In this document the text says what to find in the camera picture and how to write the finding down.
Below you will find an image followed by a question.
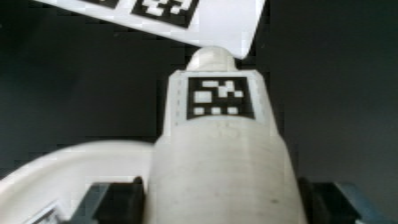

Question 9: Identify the white cylindrical table leg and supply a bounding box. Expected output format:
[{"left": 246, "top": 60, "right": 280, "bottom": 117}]
[{"left": 143, "top": 47, "right": 307, "bottom": 224}]

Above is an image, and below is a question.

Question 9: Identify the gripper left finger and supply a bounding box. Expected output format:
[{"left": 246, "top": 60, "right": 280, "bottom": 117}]
[{"left": 69, "top": 177, "right": 145, "bottom": 224}]

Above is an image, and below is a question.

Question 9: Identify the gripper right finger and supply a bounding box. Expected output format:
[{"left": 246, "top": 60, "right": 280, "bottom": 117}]
[{"left": 298, "top": 177, "right": 379, "bottom": 224}]

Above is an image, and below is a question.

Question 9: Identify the white marker sheet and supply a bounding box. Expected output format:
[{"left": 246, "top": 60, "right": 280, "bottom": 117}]
[{"left": 35, "top": 0, "right": 266, "bottom": 59}]

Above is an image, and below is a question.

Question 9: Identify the white round table top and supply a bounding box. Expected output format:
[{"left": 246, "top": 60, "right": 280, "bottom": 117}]
[{"left": 0, "top": 141, "right": 152, "bottom": 224}]

